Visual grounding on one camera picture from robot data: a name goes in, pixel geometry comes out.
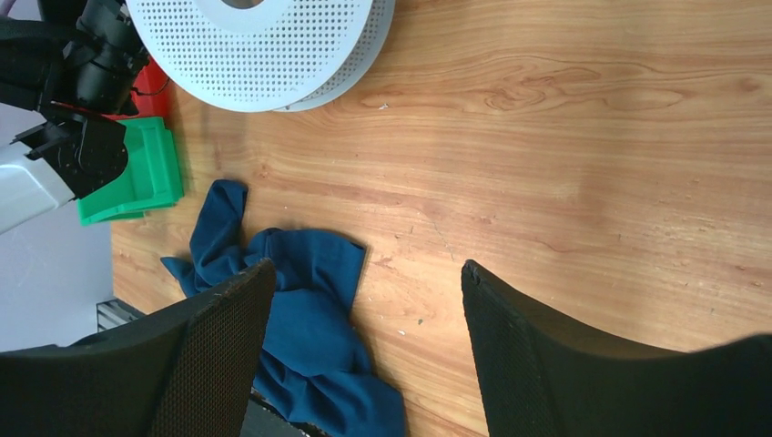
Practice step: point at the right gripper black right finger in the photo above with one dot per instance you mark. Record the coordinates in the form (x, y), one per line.
(544, 373)

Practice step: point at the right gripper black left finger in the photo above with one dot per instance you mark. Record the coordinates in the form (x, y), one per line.
(186, 370)

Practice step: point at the white cable spool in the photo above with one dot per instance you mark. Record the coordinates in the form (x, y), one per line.
(286, 56)

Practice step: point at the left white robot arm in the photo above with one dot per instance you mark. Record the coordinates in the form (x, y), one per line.
(76, 67)

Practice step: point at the blue cloth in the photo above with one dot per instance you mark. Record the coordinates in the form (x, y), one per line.
(313, 367)

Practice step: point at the green plastic bin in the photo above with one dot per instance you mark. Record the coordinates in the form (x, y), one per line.
(152, 179)

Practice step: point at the red plastic bin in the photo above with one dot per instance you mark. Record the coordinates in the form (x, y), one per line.
(152, 98)

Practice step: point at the aluminium rail frame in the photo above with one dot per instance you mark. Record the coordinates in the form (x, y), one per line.
(114, 313)

